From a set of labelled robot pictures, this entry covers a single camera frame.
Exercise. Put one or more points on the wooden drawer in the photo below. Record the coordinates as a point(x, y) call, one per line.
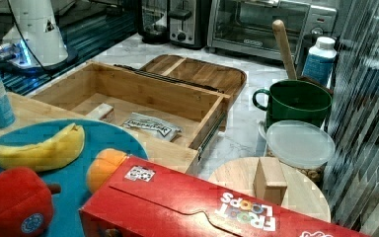
point(197, 110)

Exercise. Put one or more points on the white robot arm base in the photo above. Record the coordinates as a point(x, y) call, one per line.
point(35, 43)

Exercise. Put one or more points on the white snack packet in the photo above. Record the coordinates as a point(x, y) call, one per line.
point(157, 127)

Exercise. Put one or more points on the wooden serving tray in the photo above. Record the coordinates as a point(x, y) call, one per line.
point(224, 79)

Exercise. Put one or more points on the red Froot Loops box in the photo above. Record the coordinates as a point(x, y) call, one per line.
point(143, 199)

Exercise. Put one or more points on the black silver toaster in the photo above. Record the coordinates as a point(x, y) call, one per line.
point(188, 22)

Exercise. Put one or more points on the orange plush fruit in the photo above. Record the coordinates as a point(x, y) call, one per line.
point(105, 163)

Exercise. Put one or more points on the green mug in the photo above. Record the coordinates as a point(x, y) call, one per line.
point(293, 100)

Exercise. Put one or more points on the small wooden block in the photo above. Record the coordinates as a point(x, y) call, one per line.
point(269, 181)

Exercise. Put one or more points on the silver toaster oven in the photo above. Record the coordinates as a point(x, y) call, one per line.
point(245, 26)

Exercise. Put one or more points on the black coffee maker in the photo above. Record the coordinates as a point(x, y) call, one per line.
point(153, 21)

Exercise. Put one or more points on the clear lidded food container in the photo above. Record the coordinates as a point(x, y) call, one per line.
point(300, 145)

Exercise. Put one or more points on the yellow plush banana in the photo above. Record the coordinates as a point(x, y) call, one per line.
point(54, 153)

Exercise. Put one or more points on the white blue bottle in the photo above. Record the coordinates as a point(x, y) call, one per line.
point(320, 60)

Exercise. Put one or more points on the round wooden board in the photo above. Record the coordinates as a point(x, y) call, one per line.
point(302, 195)

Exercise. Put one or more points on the red plush apple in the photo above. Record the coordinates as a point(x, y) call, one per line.
point(26, 207)

